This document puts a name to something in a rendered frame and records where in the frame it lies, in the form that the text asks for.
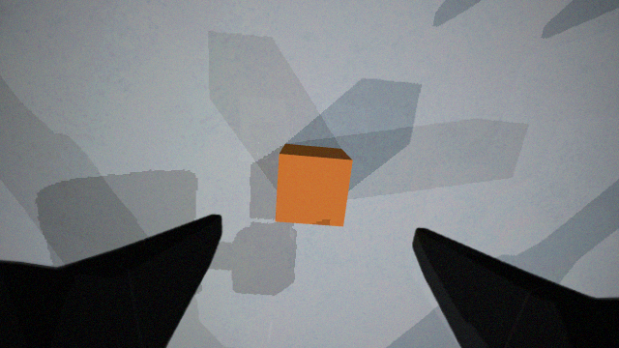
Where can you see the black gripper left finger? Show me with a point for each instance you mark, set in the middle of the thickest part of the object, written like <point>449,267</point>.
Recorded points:
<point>131,297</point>

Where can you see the orange block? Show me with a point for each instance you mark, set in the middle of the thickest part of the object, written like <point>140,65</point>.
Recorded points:
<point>313,184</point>

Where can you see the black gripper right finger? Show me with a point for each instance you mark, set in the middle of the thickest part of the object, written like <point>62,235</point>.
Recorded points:
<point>492,304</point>

